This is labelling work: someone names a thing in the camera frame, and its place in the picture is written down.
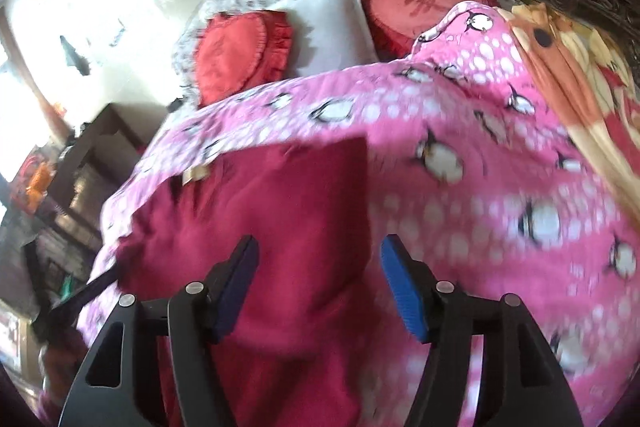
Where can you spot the left red heart pillow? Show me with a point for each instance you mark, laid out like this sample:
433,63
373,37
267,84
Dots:
237,53

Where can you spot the white pillow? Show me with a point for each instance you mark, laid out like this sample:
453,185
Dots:
327,35

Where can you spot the dark red sweater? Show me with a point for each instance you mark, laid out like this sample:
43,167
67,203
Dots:
295,353

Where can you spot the dark garment on wall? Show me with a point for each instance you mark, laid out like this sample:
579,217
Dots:
74,59

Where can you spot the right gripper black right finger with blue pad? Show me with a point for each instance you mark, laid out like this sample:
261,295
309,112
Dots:
521,381

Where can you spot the orange cartoon blanket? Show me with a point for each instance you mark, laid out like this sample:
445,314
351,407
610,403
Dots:
587,86

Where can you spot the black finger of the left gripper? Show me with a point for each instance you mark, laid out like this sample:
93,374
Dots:
53,322

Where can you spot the dark wooden side desk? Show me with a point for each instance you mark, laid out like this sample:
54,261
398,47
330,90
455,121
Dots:
88,170

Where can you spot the pink penguin quilt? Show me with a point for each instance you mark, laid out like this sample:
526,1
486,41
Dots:
474,172

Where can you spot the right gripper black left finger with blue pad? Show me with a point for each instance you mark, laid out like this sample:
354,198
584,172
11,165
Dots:
152,362

